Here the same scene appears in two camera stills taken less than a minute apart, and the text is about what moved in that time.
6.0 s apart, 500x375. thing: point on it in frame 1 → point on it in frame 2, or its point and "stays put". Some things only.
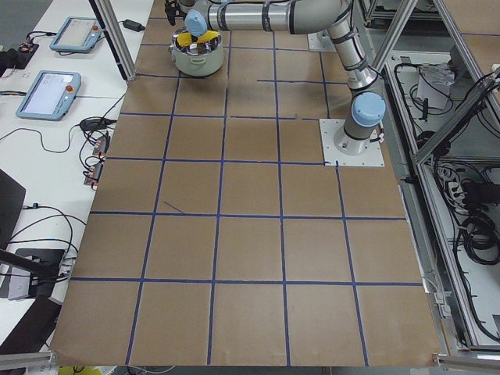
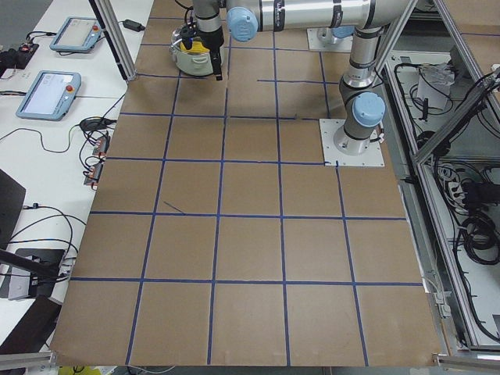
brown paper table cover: [218, 237] stays put
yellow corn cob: [185, 38] → [197, 46]
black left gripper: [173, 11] → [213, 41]
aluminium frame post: [106, 13] stays put
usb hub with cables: [94, 147] stays put
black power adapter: [133, 25] stays put
